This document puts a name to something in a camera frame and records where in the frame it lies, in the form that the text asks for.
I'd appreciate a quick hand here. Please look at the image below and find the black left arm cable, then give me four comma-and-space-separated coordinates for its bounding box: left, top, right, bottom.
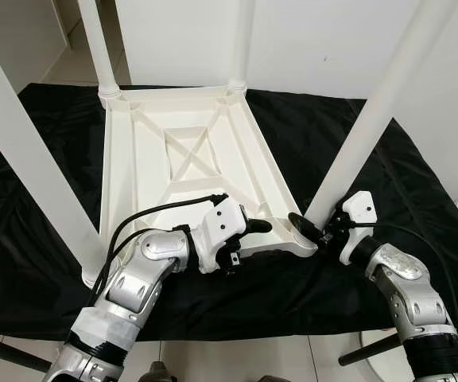
90, 193, 228, 307

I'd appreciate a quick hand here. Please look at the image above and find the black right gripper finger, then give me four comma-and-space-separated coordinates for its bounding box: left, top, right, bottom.
288, 211, 324, 244

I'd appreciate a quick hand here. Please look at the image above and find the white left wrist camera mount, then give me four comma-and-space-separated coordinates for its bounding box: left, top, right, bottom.
189, 197, 247, 274

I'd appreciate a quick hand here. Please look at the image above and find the white plastic table top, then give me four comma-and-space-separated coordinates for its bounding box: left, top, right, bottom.
82, 84, 321, 289

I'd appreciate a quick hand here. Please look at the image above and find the grey robot left foot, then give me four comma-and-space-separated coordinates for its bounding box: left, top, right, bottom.
146, 362, 174, 382

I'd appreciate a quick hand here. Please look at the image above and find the black table cloth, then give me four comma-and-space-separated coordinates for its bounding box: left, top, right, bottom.
0, 82, 458, 339

